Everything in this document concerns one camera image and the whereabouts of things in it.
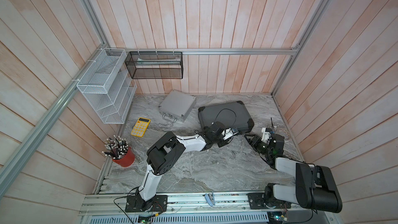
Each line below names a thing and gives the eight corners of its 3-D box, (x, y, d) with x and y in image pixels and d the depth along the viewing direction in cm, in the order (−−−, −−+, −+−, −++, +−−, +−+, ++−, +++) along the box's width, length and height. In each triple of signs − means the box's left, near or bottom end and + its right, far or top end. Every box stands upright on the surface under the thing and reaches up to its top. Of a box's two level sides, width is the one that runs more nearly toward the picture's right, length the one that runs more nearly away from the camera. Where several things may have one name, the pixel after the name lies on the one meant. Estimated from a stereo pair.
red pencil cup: (115, 169, 86) (98, 156, 71) (121, 150, 93) (107, 135, 78) (133, 169, 86) (121, 156, 71) (138, 150, 93) (128, 135, 78)
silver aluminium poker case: (155, 114, 110) (154, 110, 106) (174, 93, 124) (173, 88, 120) (180, 126, 104) (180, 121, 100) (197, 101, 118) (197, 97, 114)
